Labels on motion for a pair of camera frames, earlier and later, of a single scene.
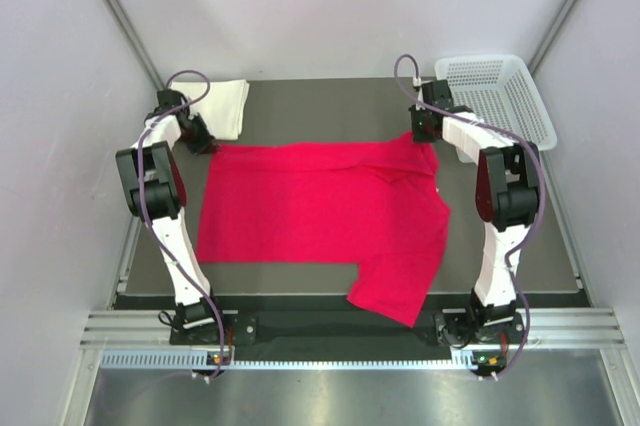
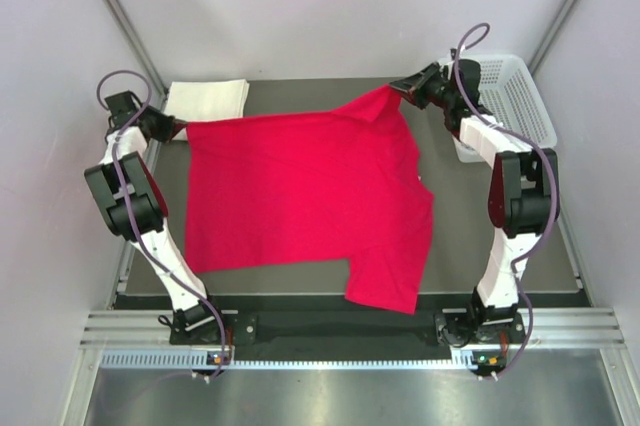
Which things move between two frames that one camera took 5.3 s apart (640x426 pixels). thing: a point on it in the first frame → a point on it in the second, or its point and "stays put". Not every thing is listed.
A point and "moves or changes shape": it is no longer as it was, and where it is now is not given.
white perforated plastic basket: [497, 90] stays put
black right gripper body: [419, 125] → [431, 88]
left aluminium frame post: [120, 12] stays put
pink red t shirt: [379, 205] moves or changes shape
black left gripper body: [196, 138] → [161, 127]
